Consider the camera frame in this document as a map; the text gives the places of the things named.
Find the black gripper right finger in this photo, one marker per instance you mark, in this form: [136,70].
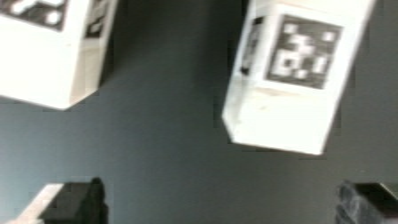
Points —
[369,203]

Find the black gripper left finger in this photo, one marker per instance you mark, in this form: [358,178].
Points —
[69,204]

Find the white leg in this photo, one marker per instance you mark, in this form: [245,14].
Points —
[302,37]
[55,42]

